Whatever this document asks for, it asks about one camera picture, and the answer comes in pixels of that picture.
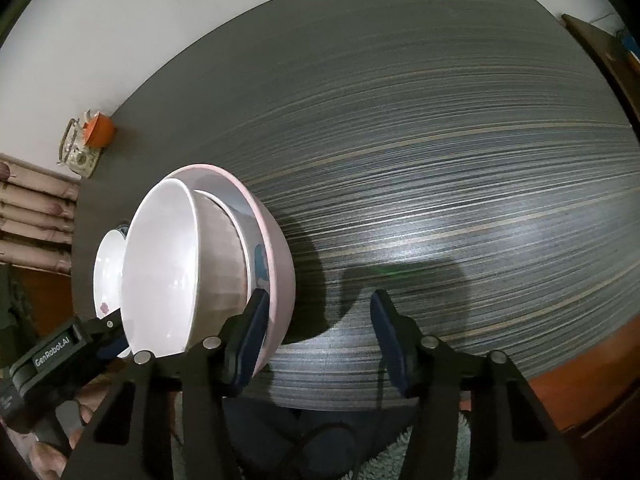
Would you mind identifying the person's left hand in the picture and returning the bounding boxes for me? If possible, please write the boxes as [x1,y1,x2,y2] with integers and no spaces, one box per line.
[2,382,108,480]

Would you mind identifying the orange lidded cup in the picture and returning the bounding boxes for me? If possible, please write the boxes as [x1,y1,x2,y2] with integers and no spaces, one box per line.
[82,113,116,148]

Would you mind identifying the white bowl blue base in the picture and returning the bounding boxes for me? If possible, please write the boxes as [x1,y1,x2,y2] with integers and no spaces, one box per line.
[190,190,248,346]

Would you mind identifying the white Rabbit bowl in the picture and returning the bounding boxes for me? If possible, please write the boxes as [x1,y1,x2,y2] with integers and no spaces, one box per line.
[120,179,202,358]

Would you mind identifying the large pink bowl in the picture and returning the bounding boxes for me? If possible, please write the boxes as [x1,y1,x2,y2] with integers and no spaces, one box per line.
[168,164,296,372]

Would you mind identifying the beige patterned curtain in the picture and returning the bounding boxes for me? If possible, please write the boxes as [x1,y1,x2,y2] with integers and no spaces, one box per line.
[0,155,79,275]

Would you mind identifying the white plate pink roses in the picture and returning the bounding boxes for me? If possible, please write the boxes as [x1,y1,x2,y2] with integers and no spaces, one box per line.
[92,226,134,359]

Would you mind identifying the green fuzzy sleeve forearm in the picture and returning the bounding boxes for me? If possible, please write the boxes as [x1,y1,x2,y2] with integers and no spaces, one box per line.
[358,411,471,480]

